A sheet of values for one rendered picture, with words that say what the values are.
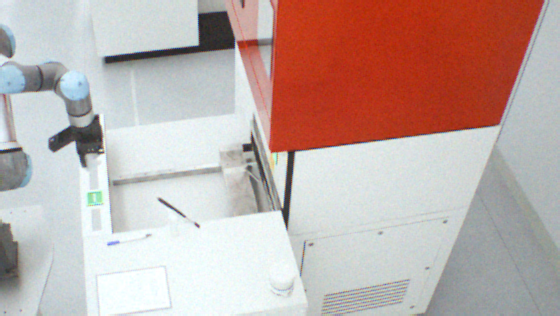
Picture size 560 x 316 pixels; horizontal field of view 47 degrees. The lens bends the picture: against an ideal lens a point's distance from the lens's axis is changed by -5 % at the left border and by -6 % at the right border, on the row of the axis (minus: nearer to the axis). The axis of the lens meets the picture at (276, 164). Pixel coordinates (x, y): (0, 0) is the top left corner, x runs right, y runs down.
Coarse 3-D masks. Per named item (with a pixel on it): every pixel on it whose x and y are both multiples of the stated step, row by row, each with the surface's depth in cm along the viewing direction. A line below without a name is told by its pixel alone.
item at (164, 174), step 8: (248, 160) 241; (176, 168) 237; (184, 168) 237; (192, 168) 237; (200, 168) 237; (208, 168) 238; (216, 168) 239; (120, 176) 233; (128, 176) 233; (136, 176) 233; (144, 176) 234; (152, 176) 234; (160, 176) 235; (168, 176) 236; (176, 176) 237; (184, 176) 238; (120, 184) 234
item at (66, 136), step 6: (60, 132) 189; (66, 132) 188; (72, 132) 186; (78, 132) 186; (54, 138) 189; (60, 138) 188; (66, 138) 186; (72, 138) 187; (48, 144) 189; (54, 144) 187; (60, 144) 187; (66, 144) 188; (54, 150) 189
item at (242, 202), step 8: (224, 160) 236; (224, 176) 232; (232, 176) 231; (240, 176) 232; (232, 184) 229; (240, 184) 229; (248, 184) 229; (232, 192) 226; (240, 192) 227; (248, 192) 227; (232, 200) 224; (240, 200) 224; (248, 200) 224; (232, 208) 222; (240, 208) 222; (248, 208) 222; (256, 208) 222
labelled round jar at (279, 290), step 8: (280, 264) 186; (288, 264) 186; (272, 272) 184; (280, 272) 184; (288, 272) 184; (272, 280) 184; (280, 280) 182; (288, 280) 182; (272, 288) 186; (280, 288) 184; (288, 288) 185; (280, 296) 187; (288, 296) 189
